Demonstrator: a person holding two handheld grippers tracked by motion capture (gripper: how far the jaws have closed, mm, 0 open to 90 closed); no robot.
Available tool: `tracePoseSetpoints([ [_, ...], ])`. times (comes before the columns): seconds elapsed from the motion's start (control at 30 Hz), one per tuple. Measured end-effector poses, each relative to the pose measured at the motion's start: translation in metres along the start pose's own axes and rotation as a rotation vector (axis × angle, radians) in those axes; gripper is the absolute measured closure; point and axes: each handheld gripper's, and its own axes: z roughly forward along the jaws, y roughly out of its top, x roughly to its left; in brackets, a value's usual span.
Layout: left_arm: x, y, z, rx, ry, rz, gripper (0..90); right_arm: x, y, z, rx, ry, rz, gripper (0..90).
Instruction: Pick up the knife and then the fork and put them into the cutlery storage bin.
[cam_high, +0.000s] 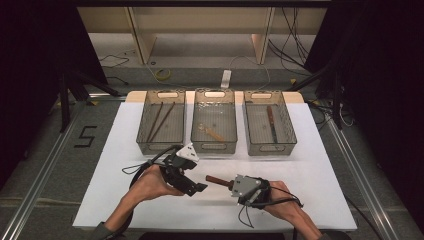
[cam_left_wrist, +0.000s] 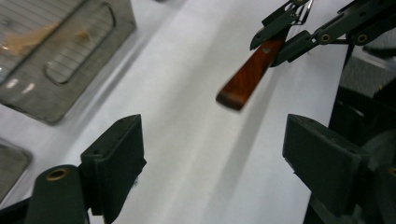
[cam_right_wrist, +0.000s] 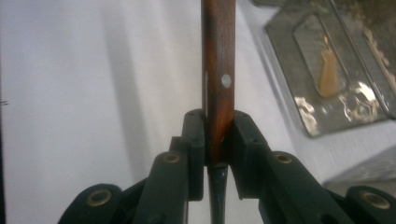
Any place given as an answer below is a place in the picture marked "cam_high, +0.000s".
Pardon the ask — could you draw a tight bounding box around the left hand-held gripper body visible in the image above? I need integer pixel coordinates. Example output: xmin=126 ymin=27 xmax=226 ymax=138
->
xmin=159 ymin=142 xmax=201 ymax=192

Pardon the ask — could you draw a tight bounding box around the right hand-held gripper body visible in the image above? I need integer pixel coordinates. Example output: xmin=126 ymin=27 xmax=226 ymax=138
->
xmin=230 ymin=174 xmax=273 ymax=210

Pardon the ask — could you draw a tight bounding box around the wooden handled fork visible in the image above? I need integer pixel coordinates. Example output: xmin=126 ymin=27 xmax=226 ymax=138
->
xmin=205 ymin=174 xmax=234 ymax=188

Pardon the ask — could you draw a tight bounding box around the grey mesh tray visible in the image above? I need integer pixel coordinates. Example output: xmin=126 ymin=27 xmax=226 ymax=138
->
xmin=243 ymin=89 xmax=298 ymax=157
xmin=190 ymin=87 xmax=238 ymax=155
xmin=135 ymin=89 xmax=187 ymax=155

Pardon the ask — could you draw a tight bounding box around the person's right hand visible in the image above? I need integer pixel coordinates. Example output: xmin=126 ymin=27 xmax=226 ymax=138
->
xmin=263 ymin=180 xmax=305 ymax=222

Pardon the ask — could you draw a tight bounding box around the person's left hand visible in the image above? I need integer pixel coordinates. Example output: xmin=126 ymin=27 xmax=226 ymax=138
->
xmin=130 ymin=164 xmax=185 ymax=206

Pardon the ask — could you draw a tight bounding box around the white power strip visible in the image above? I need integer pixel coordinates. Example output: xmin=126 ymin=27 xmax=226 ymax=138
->
xmin=220 ymin=69 xmax=233 ymax=90

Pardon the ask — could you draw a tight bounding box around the beige wooden shelf unit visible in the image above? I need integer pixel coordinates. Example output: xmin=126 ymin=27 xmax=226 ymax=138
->
xmin=78 ymin=6 xmax=328 ymax=66

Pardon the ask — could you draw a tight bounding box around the black metal stand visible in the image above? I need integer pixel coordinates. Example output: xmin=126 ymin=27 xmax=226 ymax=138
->
xmin=285 ymin=63 xmax=344 ymax=130
xmin=58 ymin=69 xmax=122 ymax=133

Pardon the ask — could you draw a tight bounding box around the black curtain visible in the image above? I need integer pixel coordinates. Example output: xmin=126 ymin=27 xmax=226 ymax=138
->
xmin=0 ymin=0 xmax=109 ymax=188
xmin=304 ymin=0 xmax=424 ymax=231

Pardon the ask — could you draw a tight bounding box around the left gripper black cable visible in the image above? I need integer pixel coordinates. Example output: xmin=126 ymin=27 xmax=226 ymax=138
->
xmin=121 ymin=144 xmax=184 ymax=188

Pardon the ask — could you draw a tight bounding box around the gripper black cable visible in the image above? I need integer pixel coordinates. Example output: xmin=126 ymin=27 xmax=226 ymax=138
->
xmin=237 ymin=186 xmax=305 ymax=230
xmin=121 ymin=144 xmax=184 ymax=188

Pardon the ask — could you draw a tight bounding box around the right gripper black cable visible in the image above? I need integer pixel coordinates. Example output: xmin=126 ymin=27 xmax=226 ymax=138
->
xmin=237 ymin=186 xmax=305 ymax=230

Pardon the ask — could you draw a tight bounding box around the yellow cable loop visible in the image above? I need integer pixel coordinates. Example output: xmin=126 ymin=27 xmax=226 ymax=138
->
xmin=155 ymin=68 xmax=172 ymax=81

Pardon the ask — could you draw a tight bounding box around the white cable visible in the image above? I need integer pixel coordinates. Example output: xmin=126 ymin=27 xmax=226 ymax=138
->
xmin=145 ymin=61 xmax=221 ymax=89
xmin=229 ymin=54 xmax=272 ymax=92

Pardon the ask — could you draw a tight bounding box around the aluminium floor rail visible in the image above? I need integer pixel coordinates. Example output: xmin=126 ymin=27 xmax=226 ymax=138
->
xmin=324 ymin=116 xmax=401 ymax=240
xmin=0 ymin=99 xmax=88 ymax=240

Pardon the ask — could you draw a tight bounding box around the thin black cable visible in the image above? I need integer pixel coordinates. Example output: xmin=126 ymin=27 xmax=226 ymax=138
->
xmin=99 ymin=54 xmax=130 ymax=69

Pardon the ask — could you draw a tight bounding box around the black cable bundle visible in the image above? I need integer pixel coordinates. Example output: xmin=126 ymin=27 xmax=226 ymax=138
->
xmin=268 ymin=6 xmax=313 ymax=68

